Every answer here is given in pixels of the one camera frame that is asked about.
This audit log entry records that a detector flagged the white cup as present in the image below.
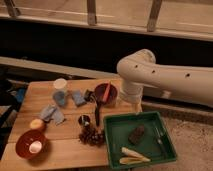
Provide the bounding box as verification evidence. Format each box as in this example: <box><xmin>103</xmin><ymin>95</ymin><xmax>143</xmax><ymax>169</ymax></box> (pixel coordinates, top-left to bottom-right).
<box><xmin>53</xmin><ymin>78</ymin><xmax>67</xmax><ymax>91</ymax></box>

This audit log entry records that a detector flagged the yellow lemon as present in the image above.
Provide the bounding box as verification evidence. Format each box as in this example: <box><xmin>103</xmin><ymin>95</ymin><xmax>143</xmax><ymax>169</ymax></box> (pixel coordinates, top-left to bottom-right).
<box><xmin>30</xmin><ymin>119</ymin><xmax>45</xmax><ymax>131</ymax></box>

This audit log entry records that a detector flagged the red bowl front left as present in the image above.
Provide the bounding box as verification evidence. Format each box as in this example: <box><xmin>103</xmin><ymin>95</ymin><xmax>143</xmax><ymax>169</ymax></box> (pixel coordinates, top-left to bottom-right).
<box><xmin>15</xmin><ymin>130</ymin><xmax>47</xmax><ymax>159</ymax></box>

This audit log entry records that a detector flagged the small dark toy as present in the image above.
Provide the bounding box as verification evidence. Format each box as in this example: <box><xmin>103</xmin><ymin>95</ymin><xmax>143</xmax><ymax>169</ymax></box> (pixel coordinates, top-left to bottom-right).
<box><xmin>84</xmin><ymin>90</ymin><xmax>95</xmax><ymax>102</ymax></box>

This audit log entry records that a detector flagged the white egg in bowl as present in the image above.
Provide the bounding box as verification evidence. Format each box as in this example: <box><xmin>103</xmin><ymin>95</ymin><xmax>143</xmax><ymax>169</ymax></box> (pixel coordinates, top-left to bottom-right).
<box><xmin>29</xmin><ymin>141</ymin><xmax>42</xmax><ymax>154</ymax></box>

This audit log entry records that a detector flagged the dark brown sponge block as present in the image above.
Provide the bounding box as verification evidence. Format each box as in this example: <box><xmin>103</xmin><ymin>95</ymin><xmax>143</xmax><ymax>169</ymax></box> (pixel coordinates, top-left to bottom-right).
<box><xmin>128</xmin><ymin>125</ymin><xmax>145</xmax><ymax>145</ymax></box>

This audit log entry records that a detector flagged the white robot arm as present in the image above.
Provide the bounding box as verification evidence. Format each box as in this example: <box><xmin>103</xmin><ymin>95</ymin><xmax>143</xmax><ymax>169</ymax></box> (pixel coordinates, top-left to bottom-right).
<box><xmin>117</xmin><ymin>49</ymin><xmax>213</xmax><ymax>108</ymax></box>

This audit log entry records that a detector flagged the orange carrot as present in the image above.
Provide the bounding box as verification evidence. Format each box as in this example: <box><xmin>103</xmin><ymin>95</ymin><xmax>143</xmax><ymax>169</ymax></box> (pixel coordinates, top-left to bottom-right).
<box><xmin>102</xmin><ymin>82</ymin><xmax>111</xmax><ymax>103</ymax></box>

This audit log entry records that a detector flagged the blue sponge cloth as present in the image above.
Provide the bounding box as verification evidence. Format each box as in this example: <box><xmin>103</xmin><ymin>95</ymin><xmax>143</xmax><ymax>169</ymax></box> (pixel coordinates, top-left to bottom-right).
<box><xmin>39</xmin><ymin>105</ymin><xmax>65</xmax><ymax>125</ymax></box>

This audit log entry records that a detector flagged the green plastic tray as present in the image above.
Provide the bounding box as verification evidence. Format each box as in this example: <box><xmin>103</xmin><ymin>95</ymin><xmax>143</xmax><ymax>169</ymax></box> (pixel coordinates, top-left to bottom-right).
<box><xmin>104</xmin><ymin>111</ymin><xmax>177</xmax><ymax>170</ymax></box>

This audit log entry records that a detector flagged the metal fork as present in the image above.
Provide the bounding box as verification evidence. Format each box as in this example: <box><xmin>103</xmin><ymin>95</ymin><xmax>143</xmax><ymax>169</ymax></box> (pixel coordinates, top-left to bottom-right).
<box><xmin>154</xmin><ymin>126</ymin><xmax>163</xmax><ymax>145</ymax></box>

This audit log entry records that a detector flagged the small blue sponge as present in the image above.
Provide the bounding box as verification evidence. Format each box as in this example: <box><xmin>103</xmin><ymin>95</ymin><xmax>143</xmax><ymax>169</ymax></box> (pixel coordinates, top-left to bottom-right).
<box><xmin>71</xmin><ymin>90</ymin><xmax>86</xmax><ymax>107</ymax></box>

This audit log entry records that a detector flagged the bunch of dark grapes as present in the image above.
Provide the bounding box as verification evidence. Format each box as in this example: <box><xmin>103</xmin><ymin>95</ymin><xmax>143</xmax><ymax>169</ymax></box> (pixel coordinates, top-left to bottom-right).
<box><xmin>79</xmin><ymin>126</ymin><xmax>105</xmax><ymax>147</ymax></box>

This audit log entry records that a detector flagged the dark red pot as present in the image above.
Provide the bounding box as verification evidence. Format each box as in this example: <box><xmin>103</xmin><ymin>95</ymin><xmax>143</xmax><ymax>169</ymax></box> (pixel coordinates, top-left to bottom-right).
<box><xmin>94</xmin><ymin>83</ymin><xmax>118</xmax><ymax>106</ymax></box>

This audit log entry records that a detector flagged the small metal cup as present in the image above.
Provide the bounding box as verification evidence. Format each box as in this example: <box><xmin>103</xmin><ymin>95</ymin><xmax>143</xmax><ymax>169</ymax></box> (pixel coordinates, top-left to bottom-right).
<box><xmin>78</xmin><ymin>115</ymin><xmax>90</xmax><ymax>127</ymax></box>

